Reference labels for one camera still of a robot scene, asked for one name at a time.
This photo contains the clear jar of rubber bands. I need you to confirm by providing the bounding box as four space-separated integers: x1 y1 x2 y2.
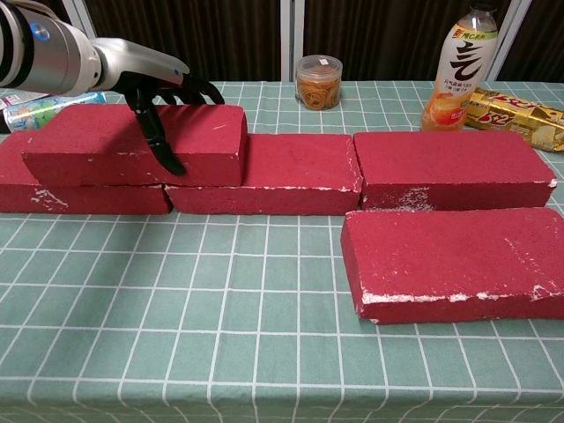
294 55 344 111

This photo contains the red foam brick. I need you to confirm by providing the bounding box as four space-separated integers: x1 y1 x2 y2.
0 131 174 215
20 104 249 187
163 134 363 217
353 130 557 212
341 207 564 326

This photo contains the light blue drink can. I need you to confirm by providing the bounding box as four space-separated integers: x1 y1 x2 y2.
2 91 108 133

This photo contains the dark screen panel grey frame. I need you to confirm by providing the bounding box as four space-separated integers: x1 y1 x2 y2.
281 0 534 83
61 0 294 83
484 0 564 83

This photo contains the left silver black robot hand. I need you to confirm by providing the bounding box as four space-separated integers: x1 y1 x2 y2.
90 37 226 176

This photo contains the gold snack package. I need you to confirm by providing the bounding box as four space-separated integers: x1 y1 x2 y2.
464 86 564 154

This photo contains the green checked tablecloth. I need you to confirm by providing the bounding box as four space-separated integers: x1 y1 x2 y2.
0 80 564 423

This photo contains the orange drink bottle white label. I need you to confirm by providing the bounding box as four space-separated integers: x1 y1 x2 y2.
420 2 500 133

